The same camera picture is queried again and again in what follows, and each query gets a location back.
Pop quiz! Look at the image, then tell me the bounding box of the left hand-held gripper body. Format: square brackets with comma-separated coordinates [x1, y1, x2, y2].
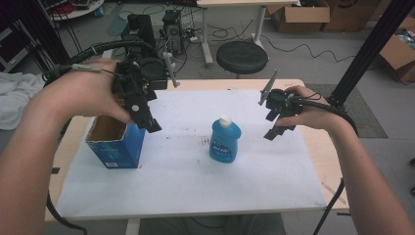
[111, 13, 181, 122]

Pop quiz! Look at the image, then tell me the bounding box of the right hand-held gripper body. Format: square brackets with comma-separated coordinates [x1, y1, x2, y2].
[257, 68, 303, 122]

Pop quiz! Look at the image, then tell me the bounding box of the blue cardboard box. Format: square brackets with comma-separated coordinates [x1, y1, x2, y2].
[85, 115, 147, 170]

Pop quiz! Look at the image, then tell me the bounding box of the blue bottle with white cap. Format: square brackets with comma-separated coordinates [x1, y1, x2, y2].
[208, 115, 243, 165]

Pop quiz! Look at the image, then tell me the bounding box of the person's right hand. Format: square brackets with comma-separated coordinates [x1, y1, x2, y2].
[274, 84, 347, 133]

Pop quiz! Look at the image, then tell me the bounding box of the person's left hand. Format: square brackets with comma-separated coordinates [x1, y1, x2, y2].
[41, 58, 135, 124]

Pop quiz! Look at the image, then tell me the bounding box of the black computer tower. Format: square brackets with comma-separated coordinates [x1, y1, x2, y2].
[161, 9, 186, 56]

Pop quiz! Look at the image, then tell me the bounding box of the white paper sheet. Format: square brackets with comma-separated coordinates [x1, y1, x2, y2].
[55, 89, 328, 219]

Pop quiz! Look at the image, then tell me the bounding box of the black round stool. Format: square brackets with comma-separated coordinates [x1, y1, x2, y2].
[215, 40, 270, 79]

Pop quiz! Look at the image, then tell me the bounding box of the grey floor mat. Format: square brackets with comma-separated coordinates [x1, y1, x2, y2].
[304, 83, 390, 139]

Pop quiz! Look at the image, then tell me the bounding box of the round white table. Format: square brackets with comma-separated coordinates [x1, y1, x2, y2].
[42, 0, 106, 22]

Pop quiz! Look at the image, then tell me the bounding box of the white desk with metal legs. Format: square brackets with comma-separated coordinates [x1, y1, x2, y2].
[196, 0, 300, 69]

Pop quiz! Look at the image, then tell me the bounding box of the black metal stand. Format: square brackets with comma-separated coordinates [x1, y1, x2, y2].
[312, 0, 415, 235]

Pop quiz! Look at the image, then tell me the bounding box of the tall brown cardboard box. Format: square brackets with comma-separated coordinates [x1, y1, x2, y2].
[320, 0, 392, 33]

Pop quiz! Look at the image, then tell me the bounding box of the open cardboard box with contents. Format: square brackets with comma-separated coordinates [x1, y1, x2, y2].
[377, 16, 415, 84]

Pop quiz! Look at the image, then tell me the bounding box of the white cloth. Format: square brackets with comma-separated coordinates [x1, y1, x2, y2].
[0, 71, 46, 131]

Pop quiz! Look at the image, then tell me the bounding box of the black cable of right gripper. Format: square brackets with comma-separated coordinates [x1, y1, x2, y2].
[291, 92, 359, 137]

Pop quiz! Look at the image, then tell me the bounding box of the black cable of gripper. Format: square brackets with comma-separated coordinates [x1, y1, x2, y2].
[41, 39, 158, 86]
[291, 92, 359, 137]

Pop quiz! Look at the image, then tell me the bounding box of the black floor cable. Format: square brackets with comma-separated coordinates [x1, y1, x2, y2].
[207, 19, 356, 64]

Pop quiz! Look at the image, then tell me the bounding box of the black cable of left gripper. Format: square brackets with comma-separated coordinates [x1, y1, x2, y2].
[41, 39, 158, 86]

